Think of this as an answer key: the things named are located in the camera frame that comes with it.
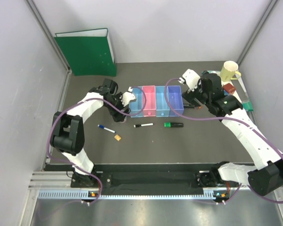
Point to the red brown box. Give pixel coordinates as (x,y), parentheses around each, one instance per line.
(229,89)

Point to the blue end drawer box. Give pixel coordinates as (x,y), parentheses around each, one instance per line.
(137,105)

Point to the blue white pen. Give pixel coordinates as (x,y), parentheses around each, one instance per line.
(105,128)

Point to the purple drawer box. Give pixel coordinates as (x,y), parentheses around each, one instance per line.
(175,98)

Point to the small yellow eraser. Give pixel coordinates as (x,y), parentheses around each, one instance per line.
(117,137)

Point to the green highlighter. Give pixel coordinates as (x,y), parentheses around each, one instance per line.
(173,125)

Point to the green ring binder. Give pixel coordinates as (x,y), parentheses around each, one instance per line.
(88,52)

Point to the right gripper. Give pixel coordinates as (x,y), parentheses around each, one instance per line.
(191,96)

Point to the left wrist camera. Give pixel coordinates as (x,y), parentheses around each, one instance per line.
(128,97)

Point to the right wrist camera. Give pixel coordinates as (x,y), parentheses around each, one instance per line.
(190,78)

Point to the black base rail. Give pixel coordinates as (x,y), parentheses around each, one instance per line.
(150,183)

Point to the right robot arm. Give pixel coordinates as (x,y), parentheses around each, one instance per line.
(266,173)

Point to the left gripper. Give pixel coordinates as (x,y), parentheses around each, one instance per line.
(117,116)

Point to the light blue drawer box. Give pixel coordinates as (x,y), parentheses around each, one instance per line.
(162,108)

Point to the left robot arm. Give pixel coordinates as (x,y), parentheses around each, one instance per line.
(68,135)

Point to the pink drawer box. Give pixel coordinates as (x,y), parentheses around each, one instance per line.
(150,107)

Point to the yellow mug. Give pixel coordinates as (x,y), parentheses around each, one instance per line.
(230,71)

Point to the teal tray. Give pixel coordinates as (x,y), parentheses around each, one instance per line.
(241,94)

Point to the black white marker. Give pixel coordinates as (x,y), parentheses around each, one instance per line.
(143,125)

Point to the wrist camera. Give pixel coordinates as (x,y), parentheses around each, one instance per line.
(128,97)
(190,78)

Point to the clear paperclip jar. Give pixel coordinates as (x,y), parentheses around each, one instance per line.
(125,119)

